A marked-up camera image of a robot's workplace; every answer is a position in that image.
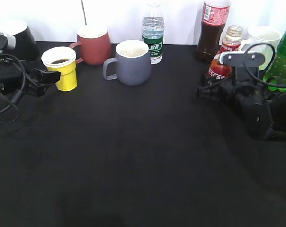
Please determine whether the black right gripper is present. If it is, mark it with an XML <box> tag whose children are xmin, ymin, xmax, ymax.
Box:
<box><xmin>196</xmin><ymin>67</ymin><xmax>279</xmax><ymax>141</ymax></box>

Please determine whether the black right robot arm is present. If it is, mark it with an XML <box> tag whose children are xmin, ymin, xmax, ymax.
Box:
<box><xmin>196</xmin><ymin>67</ymin><xmax>286</xmax><ymax>141</ymax></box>

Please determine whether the green sprite bottle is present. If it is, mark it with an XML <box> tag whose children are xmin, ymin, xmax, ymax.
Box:
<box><xmin>263</xmin><ymin>31</ymin><xmax>286</xmax><ymax>84</ymax></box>

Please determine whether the red ceramic mug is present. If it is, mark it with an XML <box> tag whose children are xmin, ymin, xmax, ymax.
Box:
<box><xmin>69</xmin><ymin>25</ymin><xmax>112</xmax><ymax>66</ymax></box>

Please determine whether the white ceramic mug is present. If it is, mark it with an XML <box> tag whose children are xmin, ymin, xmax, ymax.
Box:
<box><xmin>238</xmin><ymin>26</ymin><xmax>282</xmax><ymax>71</ymax></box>

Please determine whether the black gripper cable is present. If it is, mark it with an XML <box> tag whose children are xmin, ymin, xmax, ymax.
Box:
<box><xmin>0</xmin><ymin>54</ymin><xmax>27</xmax><ymax>124</ymax></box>
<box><xmin>242</xmin><ymin>42</ymin><xmax>286</xmax><ymax>88</ymax></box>

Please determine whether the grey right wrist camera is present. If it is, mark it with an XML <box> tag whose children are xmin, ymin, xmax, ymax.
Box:
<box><xmin>217</xmin><ymin>51</ymin><xmax>265</xmax><ymax>67</ymax></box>

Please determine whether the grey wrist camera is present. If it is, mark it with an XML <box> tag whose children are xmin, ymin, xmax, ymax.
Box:
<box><xmin>0</xmin><ymin>31</ymin><xmax>16</xmax><ymax>50</ymax></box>
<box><xmin>217</xmin><ymin>51</ymin><xmax>265</xmax><ymax>67</ymax></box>

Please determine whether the black ceramic mug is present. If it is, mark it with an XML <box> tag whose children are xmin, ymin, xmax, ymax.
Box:
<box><xmin>0</xmin><ymin>20</ymin><xmax>39</xmax><ymax>61</ymax></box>

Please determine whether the clear water bottle green label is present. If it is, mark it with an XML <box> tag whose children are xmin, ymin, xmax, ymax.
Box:
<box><xmin>141</xmin><ymin>0</ymin><xmax>165</xmax><ymax>65</ymax></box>

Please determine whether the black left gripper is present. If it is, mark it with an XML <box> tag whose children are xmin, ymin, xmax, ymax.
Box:
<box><xmin>0</xmin><ymin>53</ymin><xmax>61</xmax><ymax>97</ymax></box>

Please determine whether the dark cola bottle red label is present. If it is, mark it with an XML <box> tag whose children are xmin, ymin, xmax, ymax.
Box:
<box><xmin>196</xmin><ymin>0</ymin><xmax>231</xmax><ymax>64</ymax></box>

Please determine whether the orange Nescafe coffee bottle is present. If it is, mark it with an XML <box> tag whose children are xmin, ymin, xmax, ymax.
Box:
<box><xmin>208</xmin><ymin>25</ymin><xmax>244</xmax><ymax>80</ymax></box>

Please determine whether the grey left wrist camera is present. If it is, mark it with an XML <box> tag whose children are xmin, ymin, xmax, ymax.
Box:
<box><xmin>0</xmin><ymin>31</ymin><xmax>16</xmax><ymax>50</ymax></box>

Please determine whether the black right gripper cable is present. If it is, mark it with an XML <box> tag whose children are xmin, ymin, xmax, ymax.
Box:
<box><xmin>242</xmin><ymin>42</ymin><xmax>286</xmax><ymax>88</ymax></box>

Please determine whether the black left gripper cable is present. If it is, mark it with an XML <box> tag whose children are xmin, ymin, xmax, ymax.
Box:
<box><xmin>0</xmin><ymin>54</ymin><xmax>27</xmax><ymax>124</ymax></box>

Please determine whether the grey ceramic mug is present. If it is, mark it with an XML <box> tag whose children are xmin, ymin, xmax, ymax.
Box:
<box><xmin>103</xmin><ymin>40</ymin><xmax>151</xmax><ymax>86</ymax></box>

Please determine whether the yellow paper cup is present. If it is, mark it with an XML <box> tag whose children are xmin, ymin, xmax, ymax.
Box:
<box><xmin>41</xmin><ymin>46</ymin><xmax>78</xmax><ymax>92</ymax></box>

